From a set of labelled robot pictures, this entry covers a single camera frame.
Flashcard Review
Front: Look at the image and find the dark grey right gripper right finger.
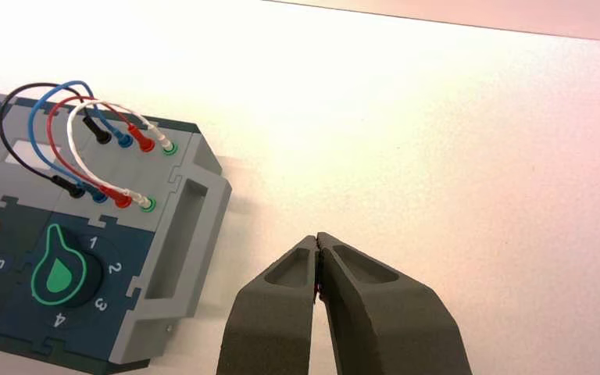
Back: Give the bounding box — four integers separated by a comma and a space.
316, 231, 473, 375

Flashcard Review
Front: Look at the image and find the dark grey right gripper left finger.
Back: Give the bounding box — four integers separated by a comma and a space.
216, 234, 320, 375

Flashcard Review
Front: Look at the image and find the black and green rotary knob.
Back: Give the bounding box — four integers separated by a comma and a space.
30, 223, 103, 309

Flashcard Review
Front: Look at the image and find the grey and blue switch board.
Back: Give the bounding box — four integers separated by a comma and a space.
0, 88, 233, 375

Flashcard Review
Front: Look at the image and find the red jumper cable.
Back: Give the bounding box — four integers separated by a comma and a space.
46, 96, 156, 209

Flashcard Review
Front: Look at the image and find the blue jumper cable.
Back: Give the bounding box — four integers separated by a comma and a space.
27, 80, 134, 204

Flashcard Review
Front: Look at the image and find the black jumper cable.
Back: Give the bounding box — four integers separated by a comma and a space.
0, 82, 113, 200

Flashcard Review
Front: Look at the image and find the white jumper cable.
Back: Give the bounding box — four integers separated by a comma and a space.
66, 101, 174, 208

